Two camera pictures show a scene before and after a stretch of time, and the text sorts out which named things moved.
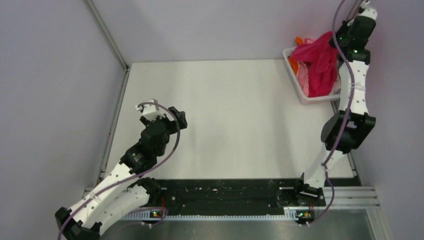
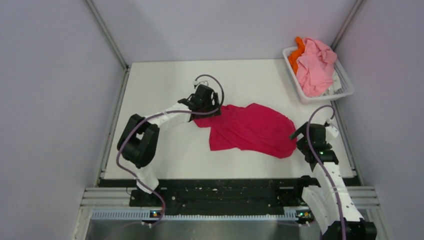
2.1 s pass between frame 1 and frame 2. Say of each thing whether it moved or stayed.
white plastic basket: stayed
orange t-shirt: stayed
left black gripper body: moved
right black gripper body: moved
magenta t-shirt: moved
